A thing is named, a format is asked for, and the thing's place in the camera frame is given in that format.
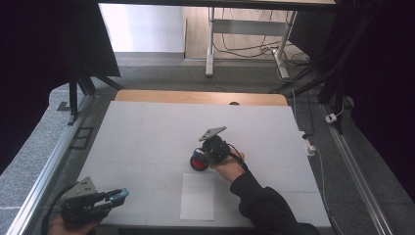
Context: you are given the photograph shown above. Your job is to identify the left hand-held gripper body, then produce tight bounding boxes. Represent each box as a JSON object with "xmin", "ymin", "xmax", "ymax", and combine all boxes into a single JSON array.
[{"xmin": 60, "ymin": 175, "xmax": 112, "ymax": 228}]

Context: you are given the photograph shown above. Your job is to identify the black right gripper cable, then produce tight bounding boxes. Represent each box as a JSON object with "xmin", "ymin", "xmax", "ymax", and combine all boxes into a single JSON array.
[{"xmin": 226, "ymin": 142, "xmax": 250, "ymax": 172}]

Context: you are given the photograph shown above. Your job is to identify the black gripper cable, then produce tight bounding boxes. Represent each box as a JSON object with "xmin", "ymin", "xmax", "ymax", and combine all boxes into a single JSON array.
[
  {"xmin": 41, "ymin": 183, "xmax": 78, "ymax": 235},
  {"xmin": 226, "ymin": 142, "xmax": 250, "ymax": 172}
]

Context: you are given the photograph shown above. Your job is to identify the white paper sheet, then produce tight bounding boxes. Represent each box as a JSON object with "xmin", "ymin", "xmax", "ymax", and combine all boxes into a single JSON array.
[{"xmin": 179, "ymin": 172, "xmax": 216, "ymax": 221}]

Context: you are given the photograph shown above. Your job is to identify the round red ink pad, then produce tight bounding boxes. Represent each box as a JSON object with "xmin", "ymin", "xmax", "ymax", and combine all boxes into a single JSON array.
[{"xmin": 189, "ymin": 155, "xmax": 209, "ymax": 172}]

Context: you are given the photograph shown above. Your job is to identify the person's left hand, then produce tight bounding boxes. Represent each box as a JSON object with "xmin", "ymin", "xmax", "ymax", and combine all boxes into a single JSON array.
[{"xmin": 47, "ymin": 214, "xmax": 99, "ymax": 235}]

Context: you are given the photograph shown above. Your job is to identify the white metal desk frame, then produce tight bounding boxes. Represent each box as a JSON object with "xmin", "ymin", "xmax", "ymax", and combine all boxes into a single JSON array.
[{"xmin": 205, "ymin": 6, "xmax": 299, "ymax": 80}]

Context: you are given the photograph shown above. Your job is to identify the blue stamp cap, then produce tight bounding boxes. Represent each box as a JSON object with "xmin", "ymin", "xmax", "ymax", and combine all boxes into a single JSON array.
[{"xmin": 110, "ymin": 188, "xmax": 130, "ymax": 202}]

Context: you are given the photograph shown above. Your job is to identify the black floor cables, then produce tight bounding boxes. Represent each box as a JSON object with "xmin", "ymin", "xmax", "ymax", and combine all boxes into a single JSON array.
[{"xmin": 212, "ymin": 8, "xmax": 311, "ymax": 67}]

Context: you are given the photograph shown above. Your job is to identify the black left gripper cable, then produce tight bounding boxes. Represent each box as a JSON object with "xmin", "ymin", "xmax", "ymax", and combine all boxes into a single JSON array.
[{"xmin": 41, "ymin": 183, "xmax": 78, "ymax": 235}]

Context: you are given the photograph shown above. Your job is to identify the white cable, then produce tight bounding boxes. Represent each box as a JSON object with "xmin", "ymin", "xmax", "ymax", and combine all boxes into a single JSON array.
[{"xmin": 313, "ymin": 146, "xmax": 344, "ymax": 235}]

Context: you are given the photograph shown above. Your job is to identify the black metal stand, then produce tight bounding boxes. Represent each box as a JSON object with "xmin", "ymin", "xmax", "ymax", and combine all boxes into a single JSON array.
[{"xmin": 67, "ymin": 63, "xmax": 125, "ymax": 127}]

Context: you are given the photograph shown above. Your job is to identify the white table mat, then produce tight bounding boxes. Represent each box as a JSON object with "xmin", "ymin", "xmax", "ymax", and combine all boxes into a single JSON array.
[{"xmin": 77, "ymin": 100, "xmax": 331, "ymax": 228}]

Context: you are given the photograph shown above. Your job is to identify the aluminium rail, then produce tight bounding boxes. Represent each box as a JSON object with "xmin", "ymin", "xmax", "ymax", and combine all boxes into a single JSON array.
[
  {"xmin": 317, "ymin": 103, "xmax": 394, "ymax": 235},
  {"xmin": 6, "ymin": 94, "xmax": 96, "ymax": 235}
]

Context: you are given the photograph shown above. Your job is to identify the black curtain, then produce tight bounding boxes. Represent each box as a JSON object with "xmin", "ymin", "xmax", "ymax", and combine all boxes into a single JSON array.
[
  {"xmin": 0, "ymin": 0, "xmax": 121, "ymax": 175},
  {"xmin": 288, "ymin": 0, "xmax": 415, "ymax": 204}
]

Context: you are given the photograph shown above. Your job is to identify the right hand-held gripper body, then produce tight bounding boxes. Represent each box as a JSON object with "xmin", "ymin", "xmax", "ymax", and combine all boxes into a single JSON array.
[{"xmin": 198, "ymin": 125, "xmax": 233, "ymax": 165}]

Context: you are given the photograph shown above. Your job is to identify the person's right hand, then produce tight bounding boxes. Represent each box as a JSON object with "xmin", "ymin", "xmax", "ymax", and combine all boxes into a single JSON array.
[{"xmin": 209, "ymin": 146, "xmax": 247, "ymax": 184}]

